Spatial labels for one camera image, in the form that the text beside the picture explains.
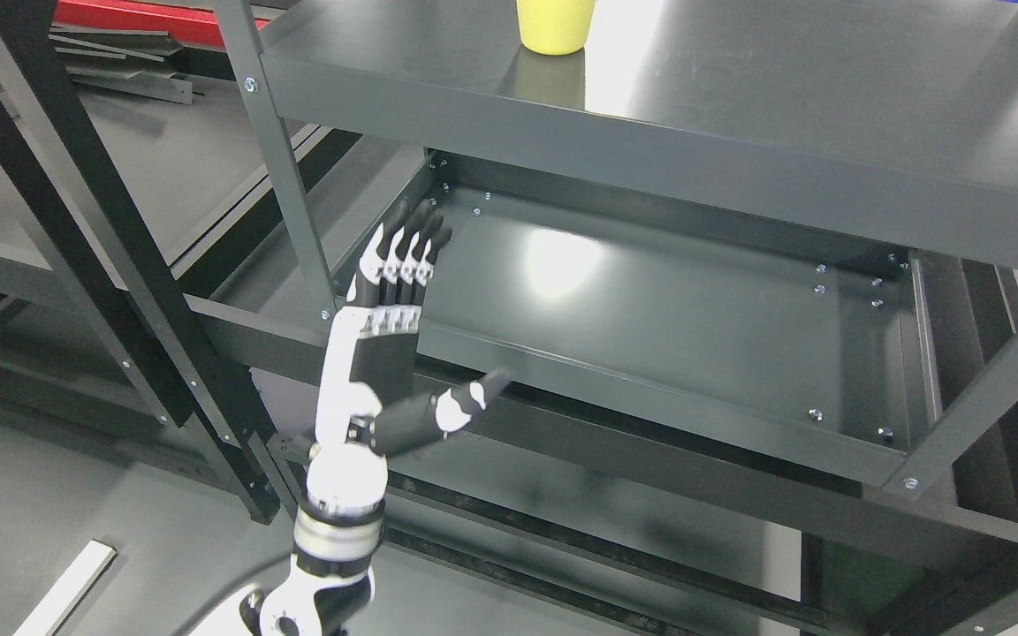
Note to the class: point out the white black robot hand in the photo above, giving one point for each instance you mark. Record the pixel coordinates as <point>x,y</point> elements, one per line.
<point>368,411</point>

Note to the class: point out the yellow plastic cup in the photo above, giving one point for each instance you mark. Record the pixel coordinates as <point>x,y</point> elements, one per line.
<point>554,28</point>

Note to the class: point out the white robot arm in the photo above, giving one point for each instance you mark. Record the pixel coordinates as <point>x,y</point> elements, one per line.
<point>329,580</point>

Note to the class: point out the dark grey metal shelf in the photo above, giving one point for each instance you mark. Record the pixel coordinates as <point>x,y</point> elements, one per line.
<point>759,253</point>

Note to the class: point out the white floor strip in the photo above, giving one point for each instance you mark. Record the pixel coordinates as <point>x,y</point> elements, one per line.
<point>68,590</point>

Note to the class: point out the red metal panel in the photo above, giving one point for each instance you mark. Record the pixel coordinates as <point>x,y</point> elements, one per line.
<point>184,22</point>

